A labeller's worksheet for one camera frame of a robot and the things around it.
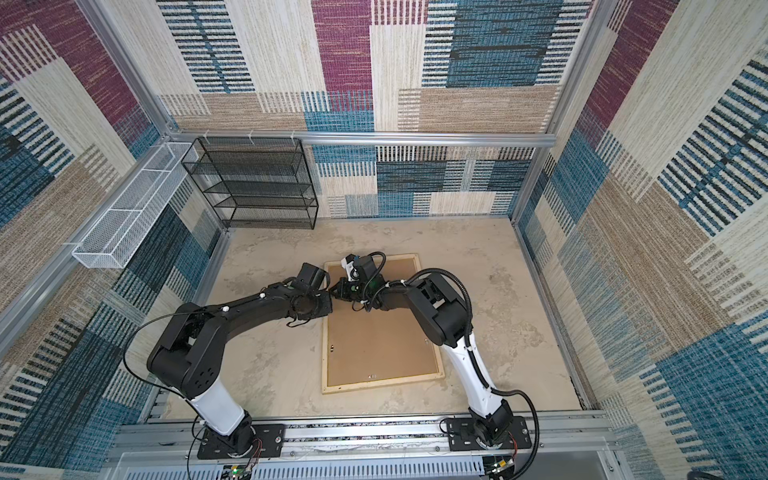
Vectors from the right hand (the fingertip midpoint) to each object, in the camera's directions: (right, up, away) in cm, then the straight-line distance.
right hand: (330, 295), depth 99 cm
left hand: (+1, -3, -4) cm, 5 cm away
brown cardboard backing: (+16, -13, -10) cm, 23 cm away
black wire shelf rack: (-29, +39, +12) cm, 50 cm away
